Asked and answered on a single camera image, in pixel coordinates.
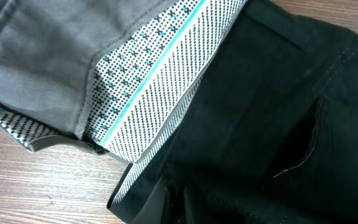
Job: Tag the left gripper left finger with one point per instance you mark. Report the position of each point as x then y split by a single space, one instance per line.
157 208

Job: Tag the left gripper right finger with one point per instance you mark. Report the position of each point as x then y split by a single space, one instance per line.
196 209

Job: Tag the black shorts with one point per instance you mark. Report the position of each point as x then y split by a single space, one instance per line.
271 135

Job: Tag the folded grey shorts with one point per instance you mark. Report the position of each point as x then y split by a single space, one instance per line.
110 77

